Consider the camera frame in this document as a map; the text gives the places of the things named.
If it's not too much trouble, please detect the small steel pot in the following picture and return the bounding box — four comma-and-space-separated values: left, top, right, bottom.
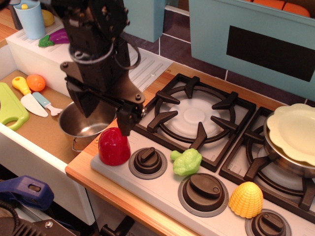
59, 102, 116, 152

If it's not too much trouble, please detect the yellow handled toy knife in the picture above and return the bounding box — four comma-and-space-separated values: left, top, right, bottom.
12, 76, 48, 118

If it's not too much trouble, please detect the grey toy stove top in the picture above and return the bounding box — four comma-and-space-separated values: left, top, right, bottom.
90, 73, 315, 236

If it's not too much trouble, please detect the blue clamp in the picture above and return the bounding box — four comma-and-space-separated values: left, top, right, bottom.
0, 175, 55, 210

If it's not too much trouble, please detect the black burner grate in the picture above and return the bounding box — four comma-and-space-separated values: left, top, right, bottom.
133, 74, 256, 172
219, 107, 315, 223

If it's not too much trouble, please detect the left black burner grate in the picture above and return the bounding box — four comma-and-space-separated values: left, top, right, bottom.
133, 74, 256, 172

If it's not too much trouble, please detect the green toy broccoli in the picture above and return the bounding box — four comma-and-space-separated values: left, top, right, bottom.
170, 148, 202, 176

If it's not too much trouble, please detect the left black stove knob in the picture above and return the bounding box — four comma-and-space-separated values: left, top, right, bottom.
128, 147, 167, 180

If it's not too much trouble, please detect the teal cabinet with black window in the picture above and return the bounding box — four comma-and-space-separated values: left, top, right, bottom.
189, 0, 315, 88

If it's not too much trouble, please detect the large steel pot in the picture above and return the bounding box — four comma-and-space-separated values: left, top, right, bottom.
263, 112, 315, 179

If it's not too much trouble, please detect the blue handled toy fork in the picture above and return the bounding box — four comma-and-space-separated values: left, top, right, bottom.
32, 92, 63, 116

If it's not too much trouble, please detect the pale yellow plastic plate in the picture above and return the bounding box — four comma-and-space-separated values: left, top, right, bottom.
266, 103, 315, 166

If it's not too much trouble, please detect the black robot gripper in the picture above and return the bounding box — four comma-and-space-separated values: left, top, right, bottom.
60, 36, 147, 136

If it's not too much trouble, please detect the right black burner grate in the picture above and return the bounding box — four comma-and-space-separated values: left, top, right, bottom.
219, 107, 315, 223

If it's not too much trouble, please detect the purple toy eggplant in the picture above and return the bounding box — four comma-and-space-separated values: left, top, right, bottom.
38, 29, 69, 48

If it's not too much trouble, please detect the middle black stove knob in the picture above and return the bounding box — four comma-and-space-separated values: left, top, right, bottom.
178, 173, 229, 218

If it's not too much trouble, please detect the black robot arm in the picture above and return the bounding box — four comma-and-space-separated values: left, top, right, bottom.
49, 0, 146, 136

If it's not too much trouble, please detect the black stove knob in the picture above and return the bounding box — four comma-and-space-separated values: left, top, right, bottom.
245, 209, 292, 236
128, 147, 167, 180
178, 173, 229, 218

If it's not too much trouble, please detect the yellow toy lemon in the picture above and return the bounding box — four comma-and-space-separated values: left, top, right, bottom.
41, 9, 55, 27

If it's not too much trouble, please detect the yellow toy corn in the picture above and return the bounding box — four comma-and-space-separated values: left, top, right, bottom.
228, 181, 263, 219

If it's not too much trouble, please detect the light blue plastic cup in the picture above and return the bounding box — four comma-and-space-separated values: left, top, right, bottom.
14, 0, 46, 39

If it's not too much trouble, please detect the orange toy fruit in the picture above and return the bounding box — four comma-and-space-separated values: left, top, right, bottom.
26, 75, 46, 92

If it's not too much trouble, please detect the green toy cutting board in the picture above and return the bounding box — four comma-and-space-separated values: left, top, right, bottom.
0, 82, 30, 131

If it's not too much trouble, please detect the right black stove knob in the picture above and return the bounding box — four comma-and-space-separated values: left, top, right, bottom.
245, 209, 292, 236

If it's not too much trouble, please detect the red toy sweet potato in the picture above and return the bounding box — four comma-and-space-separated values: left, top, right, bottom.
98, 127, 131, 166

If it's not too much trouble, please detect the teal left cabinet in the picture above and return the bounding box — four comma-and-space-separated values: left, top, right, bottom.
124, 0, 166, 42

